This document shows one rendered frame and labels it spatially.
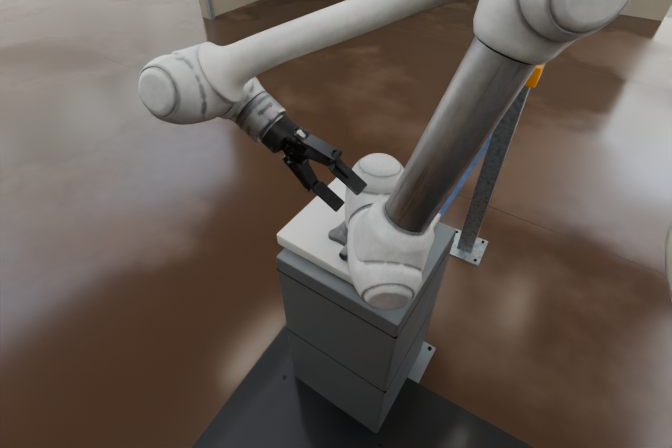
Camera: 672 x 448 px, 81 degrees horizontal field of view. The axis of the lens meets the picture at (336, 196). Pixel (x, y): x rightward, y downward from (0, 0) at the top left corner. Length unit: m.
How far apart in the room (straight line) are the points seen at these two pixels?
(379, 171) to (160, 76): 0.53
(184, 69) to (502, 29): 0.44
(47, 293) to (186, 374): 0.91
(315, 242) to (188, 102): 0.63
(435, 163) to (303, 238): 0.56
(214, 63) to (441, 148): 0.38
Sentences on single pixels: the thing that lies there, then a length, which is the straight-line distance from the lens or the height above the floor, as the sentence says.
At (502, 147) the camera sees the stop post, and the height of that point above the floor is 0.71.
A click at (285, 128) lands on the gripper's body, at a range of 0.79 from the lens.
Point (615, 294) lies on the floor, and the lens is 2.48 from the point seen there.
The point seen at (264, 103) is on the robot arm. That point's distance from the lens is 0.80.
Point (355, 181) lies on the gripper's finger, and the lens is 0.75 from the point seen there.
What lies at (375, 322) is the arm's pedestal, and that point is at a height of 0.76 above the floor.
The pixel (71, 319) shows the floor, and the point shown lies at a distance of 2.33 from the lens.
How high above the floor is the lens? 1.69
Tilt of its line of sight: 42 degrees down
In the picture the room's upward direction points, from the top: straight up
